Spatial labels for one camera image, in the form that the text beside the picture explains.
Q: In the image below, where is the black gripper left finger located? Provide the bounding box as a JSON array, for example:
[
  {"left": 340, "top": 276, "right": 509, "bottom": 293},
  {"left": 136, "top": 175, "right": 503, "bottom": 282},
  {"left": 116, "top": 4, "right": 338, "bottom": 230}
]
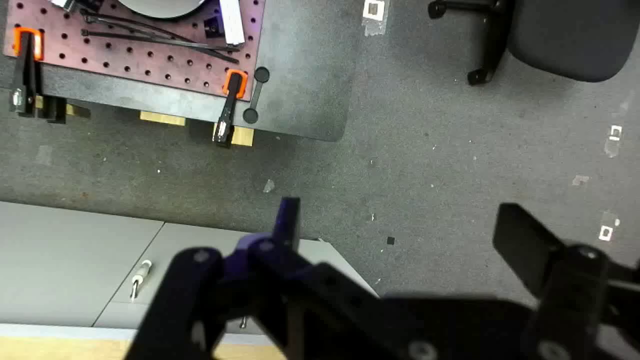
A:
[{"left": 125, "top": 196, "right": 386, "bottom": 360}]

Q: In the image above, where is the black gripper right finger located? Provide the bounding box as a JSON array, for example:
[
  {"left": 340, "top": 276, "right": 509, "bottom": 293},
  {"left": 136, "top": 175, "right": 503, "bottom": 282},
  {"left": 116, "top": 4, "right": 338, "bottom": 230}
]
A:
[{"left": 492, "top": 203, "right": 640, "bottom": 360}]

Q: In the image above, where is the black double knob link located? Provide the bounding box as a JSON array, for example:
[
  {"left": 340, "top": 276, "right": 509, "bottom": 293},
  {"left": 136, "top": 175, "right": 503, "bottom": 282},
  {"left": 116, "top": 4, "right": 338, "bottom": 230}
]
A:
[{"left": 241, "top": 64, "right": 274, "bottom": 126}]

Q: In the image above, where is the grey base cabinet wooden top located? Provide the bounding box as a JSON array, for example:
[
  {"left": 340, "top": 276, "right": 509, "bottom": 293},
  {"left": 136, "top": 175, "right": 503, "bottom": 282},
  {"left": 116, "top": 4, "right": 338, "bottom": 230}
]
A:
[{"left": 0, "top": 199, "right": 378, "bottom": 360}]

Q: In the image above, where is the light wooden block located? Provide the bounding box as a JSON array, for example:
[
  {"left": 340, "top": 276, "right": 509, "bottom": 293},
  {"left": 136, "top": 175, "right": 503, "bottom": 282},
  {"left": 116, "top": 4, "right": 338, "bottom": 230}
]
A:
[
  {"left": 229, "top": 126, "right": 259, "bottom": 150},
  {"left": 138, "top": 110, "right": 188, "bottom": 128}
]

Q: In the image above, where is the orange and black clamp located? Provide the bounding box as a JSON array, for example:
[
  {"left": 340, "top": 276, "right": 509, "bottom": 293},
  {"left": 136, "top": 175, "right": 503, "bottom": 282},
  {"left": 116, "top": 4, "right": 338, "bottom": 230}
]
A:
[
  {"left": 9, "top": 26, "right": 48, "bottom": 120},
  {"left": 211, "top": 69, "right": 251, "bottom": 147}
]

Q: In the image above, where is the black office chair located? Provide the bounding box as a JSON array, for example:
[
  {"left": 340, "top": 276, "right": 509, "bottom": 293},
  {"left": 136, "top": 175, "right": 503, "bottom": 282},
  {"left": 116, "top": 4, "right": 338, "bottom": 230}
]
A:
[{"left": 427, "top": 0, "right": 640, "bottom": 89}]

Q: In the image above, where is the maroon perforated mounting board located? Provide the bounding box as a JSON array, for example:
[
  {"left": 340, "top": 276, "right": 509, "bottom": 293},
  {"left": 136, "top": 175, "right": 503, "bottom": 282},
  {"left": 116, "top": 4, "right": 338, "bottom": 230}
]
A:
[{"left": 2, "top": 0, "right": 268, "bottom": 86}]

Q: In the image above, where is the silver base cabinet handle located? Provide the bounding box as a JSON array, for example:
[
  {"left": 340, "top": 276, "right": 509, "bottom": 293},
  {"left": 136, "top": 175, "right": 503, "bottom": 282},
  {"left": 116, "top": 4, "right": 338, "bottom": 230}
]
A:
[{"left": 129, "top": 259, "right": 156, "bottom": 303}]

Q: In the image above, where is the white metal bracket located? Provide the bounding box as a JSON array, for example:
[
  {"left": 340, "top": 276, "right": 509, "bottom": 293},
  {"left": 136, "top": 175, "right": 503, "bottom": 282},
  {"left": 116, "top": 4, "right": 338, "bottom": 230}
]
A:
[{"left": 219, "top": 0, "right": 249, "bottom": 48}]

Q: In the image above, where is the thin black cable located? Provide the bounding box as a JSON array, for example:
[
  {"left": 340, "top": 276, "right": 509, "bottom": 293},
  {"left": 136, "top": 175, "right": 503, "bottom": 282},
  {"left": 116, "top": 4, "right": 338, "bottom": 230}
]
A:
[
  {"left": 79, "top": 26, "right": 243, "bottom": 66},
  {"left": 80, "top": 7, "right": 233, "bottom": 54}
]

